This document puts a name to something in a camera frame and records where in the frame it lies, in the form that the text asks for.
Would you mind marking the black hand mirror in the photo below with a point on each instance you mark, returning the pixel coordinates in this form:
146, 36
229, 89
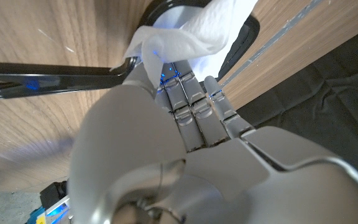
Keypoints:
42, 79

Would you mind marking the white paper sheet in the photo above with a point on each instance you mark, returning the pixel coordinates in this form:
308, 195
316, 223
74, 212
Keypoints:
182, 34

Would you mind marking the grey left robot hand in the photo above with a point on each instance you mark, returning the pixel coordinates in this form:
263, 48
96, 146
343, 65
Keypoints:
166, 174

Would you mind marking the black backdrop curtain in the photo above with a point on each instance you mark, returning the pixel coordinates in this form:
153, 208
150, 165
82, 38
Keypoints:
322, 109

